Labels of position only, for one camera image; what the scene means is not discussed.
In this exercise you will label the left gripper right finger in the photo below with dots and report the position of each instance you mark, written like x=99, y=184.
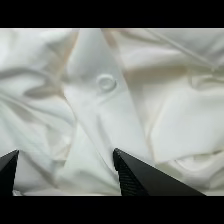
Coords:
x=140, y=178

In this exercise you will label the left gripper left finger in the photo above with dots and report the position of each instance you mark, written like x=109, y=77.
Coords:
x=7, y=173

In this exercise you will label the white shirt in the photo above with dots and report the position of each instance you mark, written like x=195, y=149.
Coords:
x=110, y=100

